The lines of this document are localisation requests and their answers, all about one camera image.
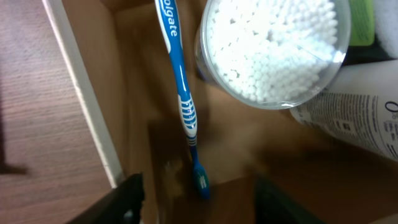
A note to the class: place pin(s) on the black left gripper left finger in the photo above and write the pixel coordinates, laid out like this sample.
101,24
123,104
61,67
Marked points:
122,205

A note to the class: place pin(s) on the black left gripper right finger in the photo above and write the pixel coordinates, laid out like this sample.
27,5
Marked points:
273,206

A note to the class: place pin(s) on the white cream tube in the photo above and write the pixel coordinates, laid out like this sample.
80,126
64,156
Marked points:
359,107

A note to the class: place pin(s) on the white cardboard box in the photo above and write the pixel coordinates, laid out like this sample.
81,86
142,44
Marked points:
121,71

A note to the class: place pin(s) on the dark blue spray bottle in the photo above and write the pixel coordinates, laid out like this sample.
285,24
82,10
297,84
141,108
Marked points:
373,32

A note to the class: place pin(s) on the blue white toothbrush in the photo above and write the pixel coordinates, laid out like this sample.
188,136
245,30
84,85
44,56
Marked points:
167,13

